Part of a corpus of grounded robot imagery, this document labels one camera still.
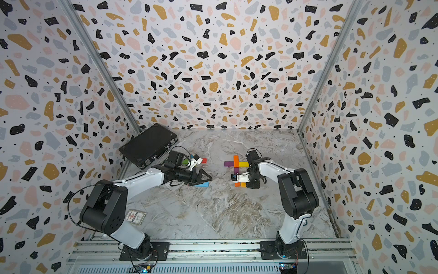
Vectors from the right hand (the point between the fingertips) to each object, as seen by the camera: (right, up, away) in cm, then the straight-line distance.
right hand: (251, 180), depth 96 cm
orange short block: (-8, -1, -5) cm, 9 cm away
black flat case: (-66, +19, +10) cm, 69 cm away
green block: (-33, +12, -15) cm, 38 cm away
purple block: (-13, +9, +7) cm, 17 cm away
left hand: (-23, +3, -13) cm, 26 cm away
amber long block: (-5, -1, -6) cm, 8 cm away
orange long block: (-8, +10, +10) cm, 17 cm away
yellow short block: (-4, +8, +8) cm, 12 cm away
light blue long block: (-25, 0, -9) cm, 26 cm away
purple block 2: (-8, +5, +4) cm, 10 cm away
